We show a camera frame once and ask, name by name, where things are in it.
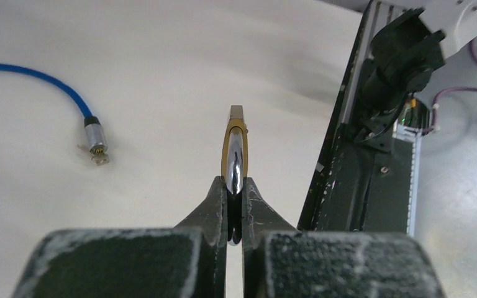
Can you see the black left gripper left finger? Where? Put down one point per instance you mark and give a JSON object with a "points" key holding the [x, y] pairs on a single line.
{"points": [[187, 260]]}

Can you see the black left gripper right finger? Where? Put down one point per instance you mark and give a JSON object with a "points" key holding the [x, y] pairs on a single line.
{"points": [[281, 261]]}

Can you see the brass padlock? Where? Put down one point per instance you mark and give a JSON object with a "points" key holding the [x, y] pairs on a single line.
{"points": [[234, 167]]}

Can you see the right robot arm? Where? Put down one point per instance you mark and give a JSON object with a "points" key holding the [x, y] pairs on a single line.
{"points": [[404, 54]]}

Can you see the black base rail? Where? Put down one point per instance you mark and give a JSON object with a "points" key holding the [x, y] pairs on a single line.
{"points": [[357, 187]]}

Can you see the blue cable lock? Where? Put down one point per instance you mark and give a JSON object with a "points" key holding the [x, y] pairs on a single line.
{"points": [[97, 143]]}

